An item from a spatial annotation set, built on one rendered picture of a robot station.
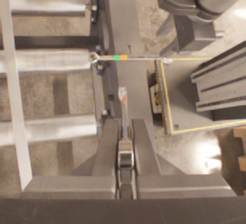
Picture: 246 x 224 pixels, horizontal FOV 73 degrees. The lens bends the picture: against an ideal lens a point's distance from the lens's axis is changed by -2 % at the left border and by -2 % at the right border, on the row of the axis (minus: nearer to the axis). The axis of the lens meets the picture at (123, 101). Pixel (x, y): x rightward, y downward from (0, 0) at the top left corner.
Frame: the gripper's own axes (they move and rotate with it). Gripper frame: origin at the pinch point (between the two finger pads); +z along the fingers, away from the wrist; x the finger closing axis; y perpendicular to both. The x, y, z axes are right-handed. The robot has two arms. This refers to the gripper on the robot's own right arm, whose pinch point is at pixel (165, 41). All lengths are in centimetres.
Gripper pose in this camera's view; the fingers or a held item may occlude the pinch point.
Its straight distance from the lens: 46.5
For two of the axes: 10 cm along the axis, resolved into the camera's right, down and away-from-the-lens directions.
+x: -1.1, -9.9, 1.3
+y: 9.7, -0.8, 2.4
